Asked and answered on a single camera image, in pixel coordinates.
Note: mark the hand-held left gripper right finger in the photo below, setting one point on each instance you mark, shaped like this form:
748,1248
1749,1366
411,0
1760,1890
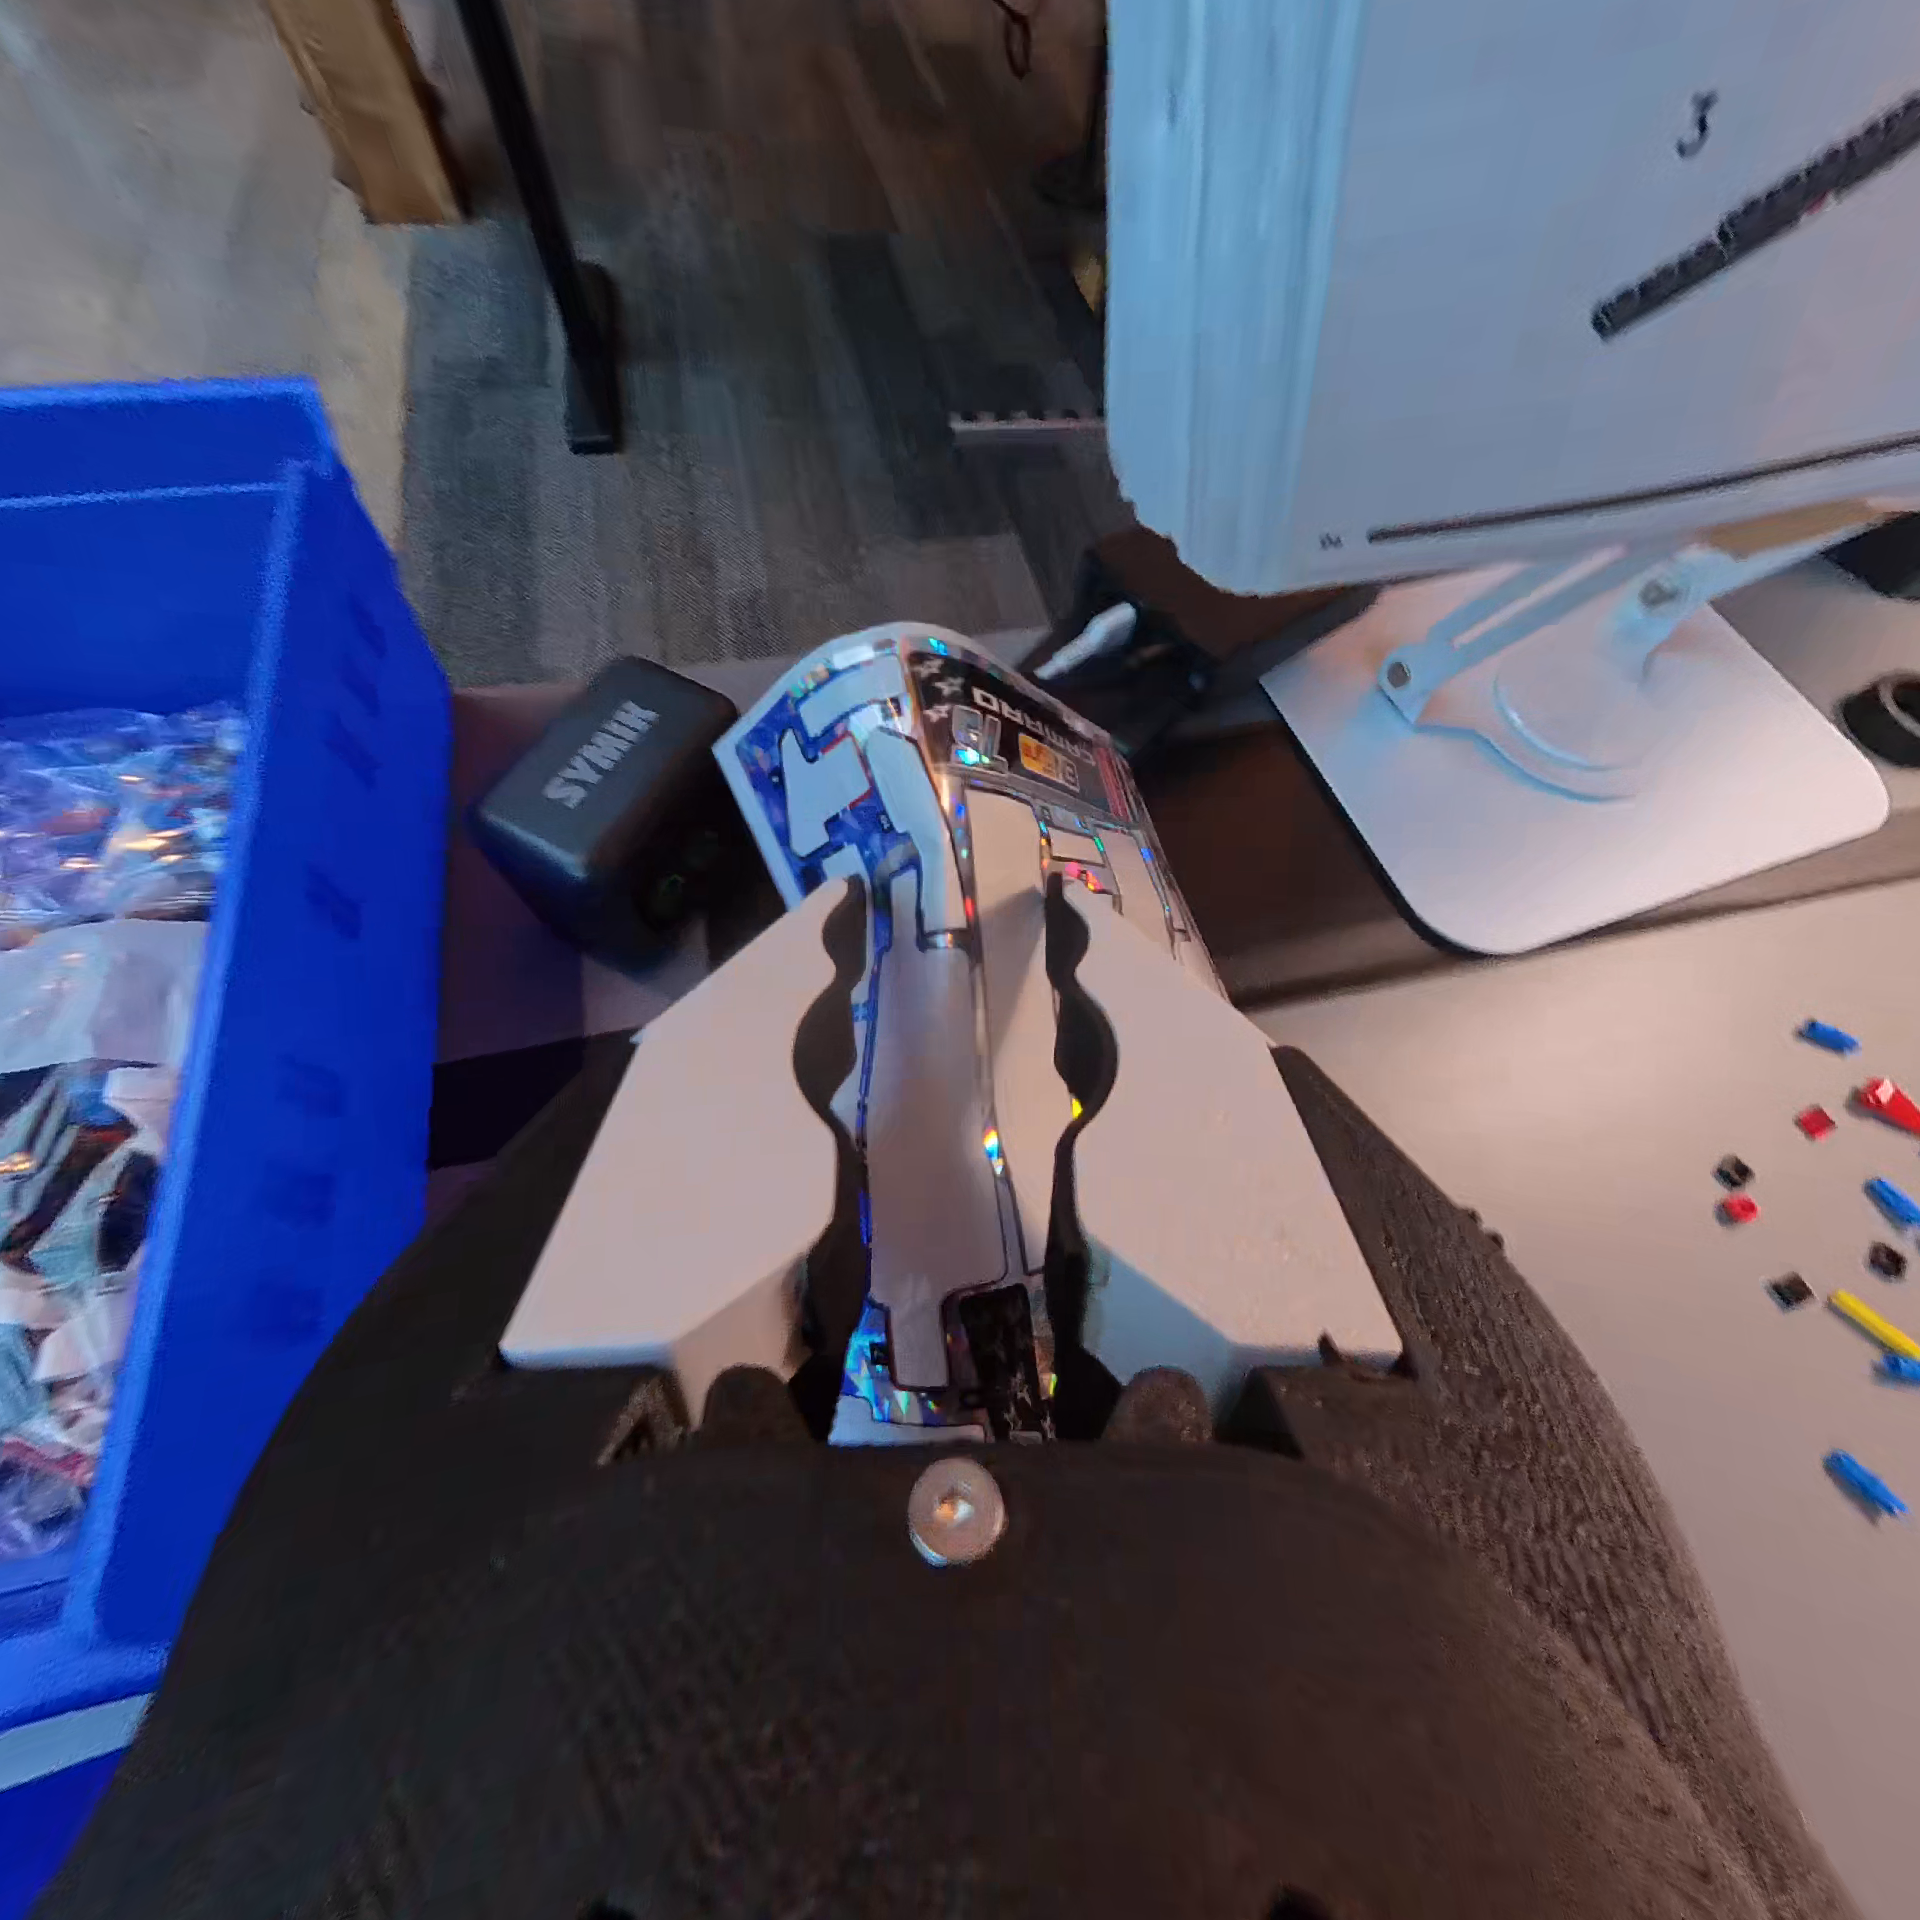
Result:
1232,1203

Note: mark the pile of clear parts bags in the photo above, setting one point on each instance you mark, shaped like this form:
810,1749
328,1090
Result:
89,842

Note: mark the black rubber lego tire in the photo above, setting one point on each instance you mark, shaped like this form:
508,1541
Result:
1888,719

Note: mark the red lego wedge piece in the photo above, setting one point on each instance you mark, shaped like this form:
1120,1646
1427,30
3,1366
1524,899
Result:
1892,1100

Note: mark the wooden table leg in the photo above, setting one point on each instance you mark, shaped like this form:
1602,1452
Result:
378,103

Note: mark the black metal table leg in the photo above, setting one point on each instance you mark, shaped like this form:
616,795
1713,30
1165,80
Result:
551,222

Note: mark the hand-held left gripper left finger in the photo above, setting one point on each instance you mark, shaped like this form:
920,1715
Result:
672,1203

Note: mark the shiny sticker sheet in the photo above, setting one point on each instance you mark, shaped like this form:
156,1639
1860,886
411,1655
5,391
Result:
930,1076

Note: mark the blue plastic bin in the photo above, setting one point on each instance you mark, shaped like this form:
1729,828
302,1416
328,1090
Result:
335,899

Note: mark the yellow lego axle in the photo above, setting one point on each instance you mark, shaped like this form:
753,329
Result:
1872,1325

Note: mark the black device with green display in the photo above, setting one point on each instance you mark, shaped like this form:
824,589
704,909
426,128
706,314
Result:
599,795

